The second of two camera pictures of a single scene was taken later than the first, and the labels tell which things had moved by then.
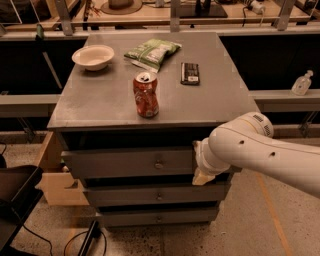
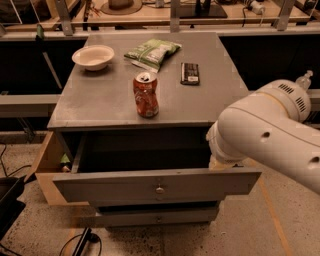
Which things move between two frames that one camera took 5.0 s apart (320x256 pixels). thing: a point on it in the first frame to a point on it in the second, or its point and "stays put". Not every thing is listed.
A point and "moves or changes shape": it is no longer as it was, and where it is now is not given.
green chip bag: x=150 y=53 stays put
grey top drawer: x=136 y=163 moves or changes shape
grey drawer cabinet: x=130 y=109 stays put
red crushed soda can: x=146 y=94 stays put
